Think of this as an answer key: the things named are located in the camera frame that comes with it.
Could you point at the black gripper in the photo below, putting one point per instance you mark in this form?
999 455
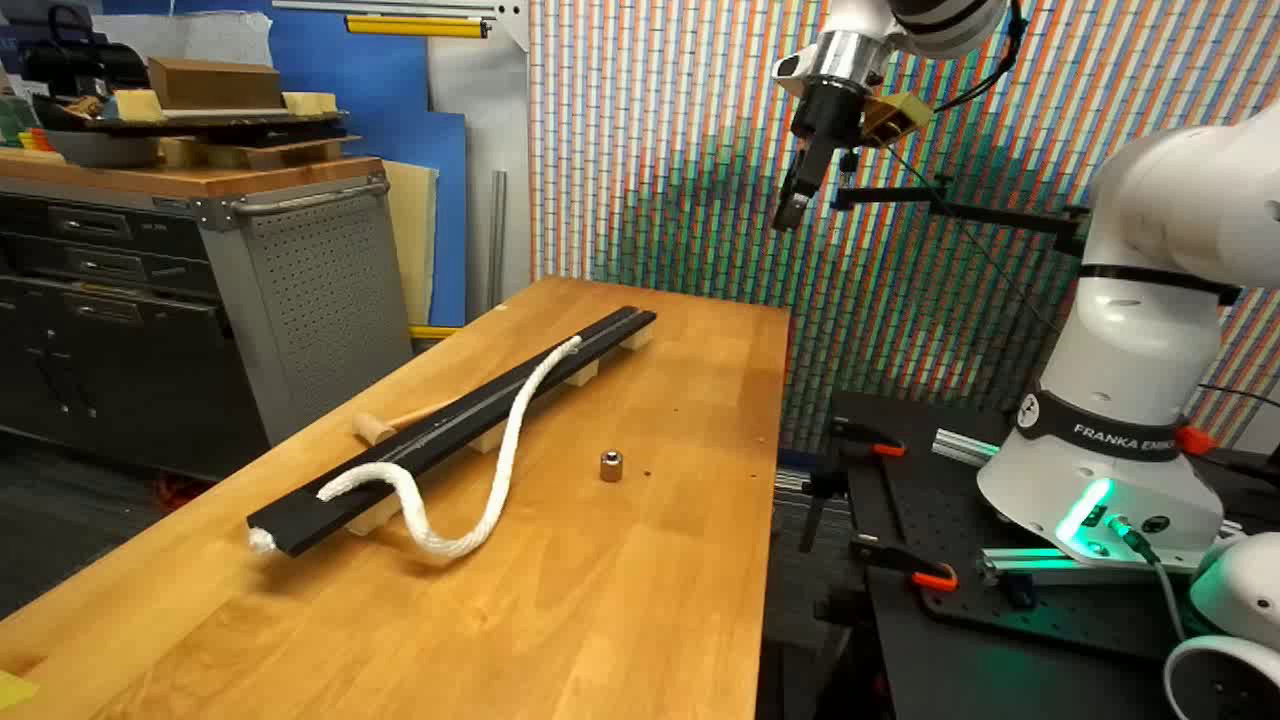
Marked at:
830 119

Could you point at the roll of tape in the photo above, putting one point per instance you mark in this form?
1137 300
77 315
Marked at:
1245 585

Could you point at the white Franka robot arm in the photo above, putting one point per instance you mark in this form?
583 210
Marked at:
1147 333

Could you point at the cream foam support block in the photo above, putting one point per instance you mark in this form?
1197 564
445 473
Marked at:
381 514
262 542
585 374
641 339

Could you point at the small metal nut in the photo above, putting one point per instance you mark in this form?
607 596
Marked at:
608 464

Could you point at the cream leaning board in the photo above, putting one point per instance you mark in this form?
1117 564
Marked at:
409 242

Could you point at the yellow bar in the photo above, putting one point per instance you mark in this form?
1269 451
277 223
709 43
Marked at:
419 26

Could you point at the long black bar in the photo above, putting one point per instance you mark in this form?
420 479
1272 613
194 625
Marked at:
443 429

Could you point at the blue board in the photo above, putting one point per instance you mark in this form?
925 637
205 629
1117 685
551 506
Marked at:
360 92

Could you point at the red round button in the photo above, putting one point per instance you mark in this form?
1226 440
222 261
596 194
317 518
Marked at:
1192 438

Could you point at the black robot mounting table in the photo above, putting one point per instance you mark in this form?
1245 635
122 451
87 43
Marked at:
987 642

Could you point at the gray perforated metal cabinet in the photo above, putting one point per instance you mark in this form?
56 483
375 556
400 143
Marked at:
304 307

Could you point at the brown wooden box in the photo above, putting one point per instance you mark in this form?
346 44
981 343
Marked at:
213 83

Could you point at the yellowish wrist camera box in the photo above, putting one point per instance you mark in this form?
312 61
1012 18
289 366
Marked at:
896 119

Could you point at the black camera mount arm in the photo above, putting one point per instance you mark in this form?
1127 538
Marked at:
960 204

